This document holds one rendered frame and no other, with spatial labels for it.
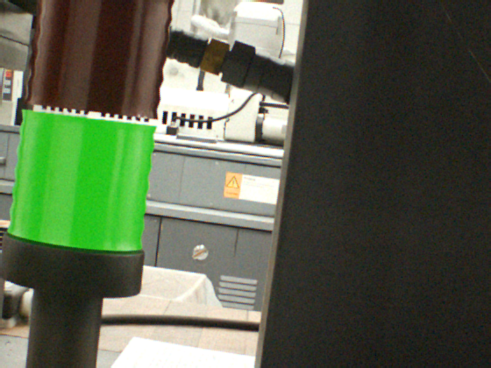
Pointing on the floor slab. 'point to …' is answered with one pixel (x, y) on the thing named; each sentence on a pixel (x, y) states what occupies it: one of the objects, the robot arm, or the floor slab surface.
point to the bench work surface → (121, 336)
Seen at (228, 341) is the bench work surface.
